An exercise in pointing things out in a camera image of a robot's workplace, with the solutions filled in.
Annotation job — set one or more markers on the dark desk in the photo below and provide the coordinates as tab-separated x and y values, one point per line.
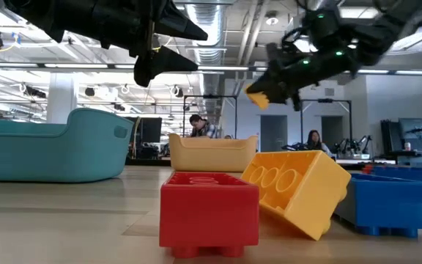
420	154

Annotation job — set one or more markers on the yellow toy building block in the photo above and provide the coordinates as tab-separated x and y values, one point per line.
317	198
260	99

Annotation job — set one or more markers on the grey computer monitor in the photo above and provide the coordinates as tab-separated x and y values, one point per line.
416	126

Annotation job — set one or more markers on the black monitor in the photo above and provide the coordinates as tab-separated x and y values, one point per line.
150	130

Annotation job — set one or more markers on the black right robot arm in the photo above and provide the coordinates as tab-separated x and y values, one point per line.
328	27

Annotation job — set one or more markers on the yellow-orange plastic bin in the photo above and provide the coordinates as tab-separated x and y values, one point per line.
211	155

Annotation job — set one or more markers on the person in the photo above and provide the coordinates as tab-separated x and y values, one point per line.
201	128
315	141

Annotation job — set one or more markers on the white column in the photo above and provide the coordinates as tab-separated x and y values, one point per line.
61	97

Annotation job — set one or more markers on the turquoise plastic bin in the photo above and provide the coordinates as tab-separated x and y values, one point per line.
50	157

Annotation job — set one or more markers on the grey door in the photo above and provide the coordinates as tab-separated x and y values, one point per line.
273	133
337	126

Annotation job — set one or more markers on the linear ceiling light strip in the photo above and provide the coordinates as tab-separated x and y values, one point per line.
75	66

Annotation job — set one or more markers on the blue toy building block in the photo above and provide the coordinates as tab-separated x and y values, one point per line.
401	175
394	205

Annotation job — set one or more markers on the silver spiral air duct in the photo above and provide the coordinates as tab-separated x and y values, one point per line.
212	55

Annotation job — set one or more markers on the black rig frame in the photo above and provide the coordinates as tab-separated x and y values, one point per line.
326	100
211	96

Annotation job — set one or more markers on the red toy building block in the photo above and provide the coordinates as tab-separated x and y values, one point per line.
207	216
368	169

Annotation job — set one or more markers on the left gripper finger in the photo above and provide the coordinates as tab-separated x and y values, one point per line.
163	62
178	23

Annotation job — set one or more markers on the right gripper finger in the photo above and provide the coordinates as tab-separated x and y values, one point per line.
297	100
275	84

